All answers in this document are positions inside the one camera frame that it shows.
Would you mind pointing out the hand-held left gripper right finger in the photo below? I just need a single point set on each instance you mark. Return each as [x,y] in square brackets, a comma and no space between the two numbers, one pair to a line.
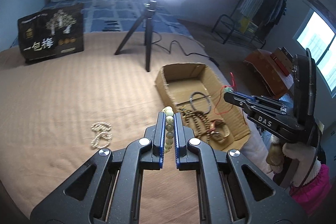
[177,134]

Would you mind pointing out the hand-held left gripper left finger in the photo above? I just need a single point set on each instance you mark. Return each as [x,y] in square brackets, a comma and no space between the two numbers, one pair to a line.
[162,134]

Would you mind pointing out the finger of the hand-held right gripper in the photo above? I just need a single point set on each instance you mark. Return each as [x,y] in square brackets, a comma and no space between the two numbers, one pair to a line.
[265,101]
[236,100]

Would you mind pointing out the brown wooden bead strand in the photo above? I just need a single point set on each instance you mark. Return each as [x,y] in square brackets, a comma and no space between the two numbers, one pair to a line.
[197,121]

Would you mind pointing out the thin metal bangle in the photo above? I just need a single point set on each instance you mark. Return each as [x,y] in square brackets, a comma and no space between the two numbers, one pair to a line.
[193,105]

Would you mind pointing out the cardboard box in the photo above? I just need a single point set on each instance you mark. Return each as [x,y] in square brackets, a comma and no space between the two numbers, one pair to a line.
[183,87]

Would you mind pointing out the person's right forearm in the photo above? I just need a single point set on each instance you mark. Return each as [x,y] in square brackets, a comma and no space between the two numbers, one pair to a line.
[312,195]

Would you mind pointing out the person's right hand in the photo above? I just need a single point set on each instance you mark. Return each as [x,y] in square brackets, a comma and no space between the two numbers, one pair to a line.
[299,158]

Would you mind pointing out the brown box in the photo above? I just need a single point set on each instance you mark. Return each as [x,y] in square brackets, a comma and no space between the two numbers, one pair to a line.
[281,61]

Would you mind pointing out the bright window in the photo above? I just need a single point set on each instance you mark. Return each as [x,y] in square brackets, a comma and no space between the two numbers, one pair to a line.
[317,45]

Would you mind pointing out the black metal shoe rack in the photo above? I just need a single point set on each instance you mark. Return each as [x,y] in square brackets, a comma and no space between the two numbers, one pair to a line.
[223,29]

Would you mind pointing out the yellow box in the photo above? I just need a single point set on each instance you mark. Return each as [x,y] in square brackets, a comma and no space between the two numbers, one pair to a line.
[248,24]

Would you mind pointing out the dark hanging clothes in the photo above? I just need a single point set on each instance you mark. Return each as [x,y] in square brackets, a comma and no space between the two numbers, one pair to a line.
[274,8]

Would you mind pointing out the black tripod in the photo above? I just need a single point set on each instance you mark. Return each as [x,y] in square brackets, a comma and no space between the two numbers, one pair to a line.
[147,29]

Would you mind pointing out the blue checked bedsheet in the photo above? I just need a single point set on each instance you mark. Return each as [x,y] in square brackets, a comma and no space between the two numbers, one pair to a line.
[105,16]

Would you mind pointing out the black snack bag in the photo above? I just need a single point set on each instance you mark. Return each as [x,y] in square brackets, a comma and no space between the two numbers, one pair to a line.
[52,35]

